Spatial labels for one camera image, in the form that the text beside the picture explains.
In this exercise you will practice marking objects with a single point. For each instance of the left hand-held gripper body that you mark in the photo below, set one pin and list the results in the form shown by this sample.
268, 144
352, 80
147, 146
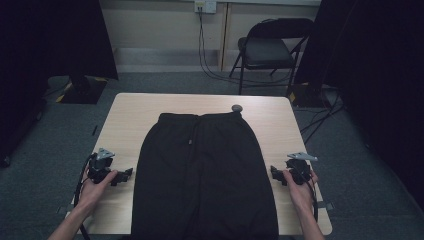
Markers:
98, 166

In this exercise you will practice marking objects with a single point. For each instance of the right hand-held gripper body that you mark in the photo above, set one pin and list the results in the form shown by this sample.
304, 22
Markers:
300, 170

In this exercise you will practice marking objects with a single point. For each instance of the black pants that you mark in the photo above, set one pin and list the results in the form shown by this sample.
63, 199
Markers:
200, 183

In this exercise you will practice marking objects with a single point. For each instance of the person's right hand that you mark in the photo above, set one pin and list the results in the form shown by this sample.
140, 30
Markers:
302, 196

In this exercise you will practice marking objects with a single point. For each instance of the person's left hand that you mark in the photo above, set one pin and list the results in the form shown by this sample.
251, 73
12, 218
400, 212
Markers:
91, 195

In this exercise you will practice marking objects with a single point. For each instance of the small black floor tape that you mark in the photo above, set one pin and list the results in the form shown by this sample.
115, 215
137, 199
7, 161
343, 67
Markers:
95, 130

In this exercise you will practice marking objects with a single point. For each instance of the grey tape strip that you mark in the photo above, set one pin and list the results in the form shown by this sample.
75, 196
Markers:
326, 205
65, 209

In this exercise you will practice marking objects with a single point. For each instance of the black stand base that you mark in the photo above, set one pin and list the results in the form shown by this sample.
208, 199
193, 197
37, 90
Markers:
306, 96
83, 91

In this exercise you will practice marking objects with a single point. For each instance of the black folding chair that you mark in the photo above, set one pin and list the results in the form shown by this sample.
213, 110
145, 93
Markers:
266, 51

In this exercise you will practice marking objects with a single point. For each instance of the black curtain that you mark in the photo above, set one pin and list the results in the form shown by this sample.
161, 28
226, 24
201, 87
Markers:
50, 43
376, 66

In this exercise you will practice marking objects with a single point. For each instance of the white wall outlet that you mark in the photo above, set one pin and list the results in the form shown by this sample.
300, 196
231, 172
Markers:
205, 6

